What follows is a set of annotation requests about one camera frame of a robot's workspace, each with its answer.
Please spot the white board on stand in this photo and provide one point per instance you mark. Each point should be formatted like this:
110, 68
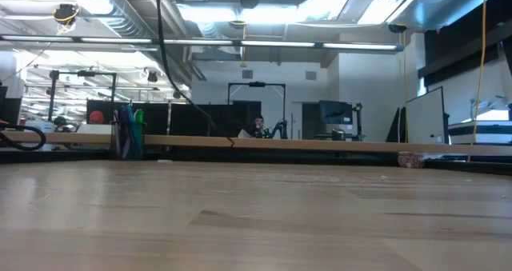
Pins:
426, 117

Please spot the black computer monitor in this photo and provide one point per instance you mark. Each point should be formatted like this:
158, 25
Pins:
335, 112

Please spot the person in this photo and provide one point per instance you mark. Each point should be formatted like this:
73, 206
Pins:
259, 127

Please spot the red ball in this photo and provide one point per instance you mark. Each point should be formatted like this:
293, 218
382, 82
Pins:
97, 117

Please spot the blue pen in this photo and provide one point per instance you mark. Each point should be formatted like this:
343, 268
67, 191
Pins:
129, 121

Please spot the black gantry frame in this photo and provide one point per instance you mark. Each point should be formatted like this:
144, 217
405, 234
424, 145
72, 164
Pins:
84, 73
256, 84

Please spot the black pen cup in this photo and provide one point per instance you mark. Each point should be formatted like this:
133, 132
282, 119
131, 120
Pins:
127, 147

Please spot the green marker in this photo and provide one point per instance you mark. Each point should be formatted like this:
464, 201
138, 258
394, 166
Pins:
138, 121

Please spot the black partition panels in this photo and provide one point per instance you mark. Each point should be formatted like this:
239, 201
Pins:
192, 119

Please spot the speckled small round container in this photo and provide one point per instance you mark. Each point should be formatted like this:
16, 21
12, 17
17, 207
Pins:
410, 159

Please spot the black background robot arm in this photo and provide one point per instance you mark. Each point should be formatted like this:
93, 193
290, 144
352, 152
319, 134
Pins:
280, 128

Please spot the long ceiling light strip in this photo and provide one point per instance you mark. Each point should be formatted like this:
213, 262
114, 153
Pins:
200, 42

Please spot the white table with black stripe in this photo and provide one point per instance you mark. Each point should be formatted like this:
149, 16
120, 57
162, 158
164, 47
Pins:
480, 131

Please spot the black aluminium table frame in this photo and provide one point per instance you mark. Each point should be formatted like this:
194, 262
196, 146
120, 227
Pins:
280, 155

